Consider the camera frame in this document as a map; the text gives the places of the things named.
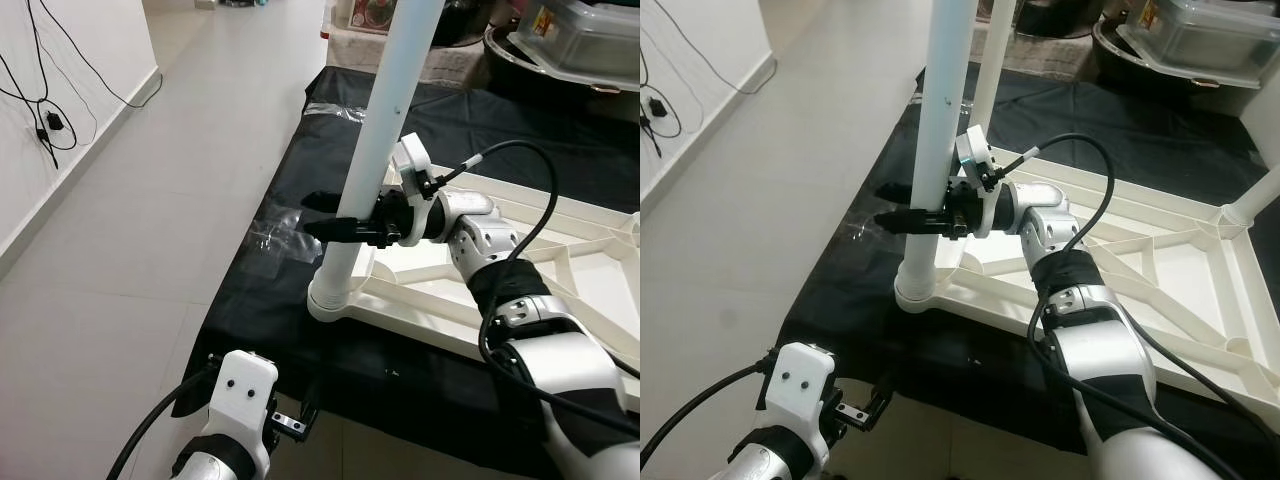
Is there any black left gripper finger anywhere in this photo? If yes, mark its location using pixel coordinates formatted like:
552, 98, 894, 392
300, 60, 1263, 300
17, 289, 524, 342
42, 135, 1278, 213
862, 375, 898, 431

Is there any white plastic children table top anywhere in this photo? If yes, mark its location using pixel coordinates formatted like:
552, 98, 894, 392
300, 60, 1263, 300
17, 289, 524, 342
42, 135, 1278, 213
895, 175, 1280, 413
308, 180, 640, 401

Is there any black tablecloth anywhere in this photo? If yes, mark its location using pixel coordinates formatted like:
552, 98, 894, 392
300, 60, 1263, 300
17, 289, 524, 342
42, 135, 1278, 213
755, 62, 1280, 480
170, 65, 640, 480

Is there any crumpled clear tape strip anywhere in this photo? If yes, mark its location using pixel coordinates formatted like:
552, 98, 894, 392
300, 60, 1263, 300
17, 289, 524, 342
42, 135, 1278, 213
305, 100, 369, 123

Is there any beige patterned bench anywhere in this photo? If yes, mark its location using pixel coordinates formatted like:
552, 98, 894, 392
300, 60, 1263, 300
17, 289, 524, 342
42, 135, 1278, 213
330, 25, 493, 89
1000, 28, 1103, 79

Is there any grey clear plastic container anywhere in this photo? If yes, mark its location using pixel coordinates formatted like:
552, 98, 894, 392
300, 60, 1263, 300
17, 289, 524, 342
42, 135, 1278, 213
510, 0, 640, 86
1115, 0, 1280, 89

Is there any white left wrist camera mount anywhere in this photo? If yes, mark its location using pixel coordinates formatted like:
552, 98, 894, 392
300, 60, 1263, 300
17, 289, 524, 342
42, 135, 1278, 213
765, 343, 838, 446
205, 350, 281, 451

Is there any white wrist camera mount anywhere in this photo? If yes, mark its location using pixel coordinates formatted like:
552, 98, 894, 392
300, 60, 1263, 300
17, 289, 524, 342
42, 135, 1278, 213
765, 343, 838, 446
955, 125, 1003, 236
205, 350, 281, 451
390, 133, 443, 246

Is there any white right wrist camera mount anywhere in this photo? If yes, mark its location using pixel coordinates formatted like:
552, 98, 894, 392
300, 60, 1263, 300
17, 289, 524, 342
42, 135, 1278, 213
955, 125, 1003, 236
390, 133, 443, 246

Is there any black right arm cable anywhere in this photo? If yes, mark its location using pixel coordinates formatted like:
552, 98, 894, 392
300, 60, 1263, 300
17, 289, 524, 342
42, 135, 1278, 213
988, 133, 1246, 480
430, 140, 640, 441

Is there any long black wall cable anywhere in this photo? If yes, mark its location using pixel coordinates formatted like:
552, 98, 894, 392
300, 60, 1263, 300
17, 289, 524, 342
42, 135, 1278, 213
660, 0, 779, 96
40, 0, 163, 111

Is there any black adapter cable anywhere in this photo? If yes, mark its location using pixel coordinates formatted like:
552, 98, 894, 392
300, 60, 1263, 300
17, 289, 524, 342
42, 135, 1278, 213
0, 0, 99, 171
640, 30, 686, 159

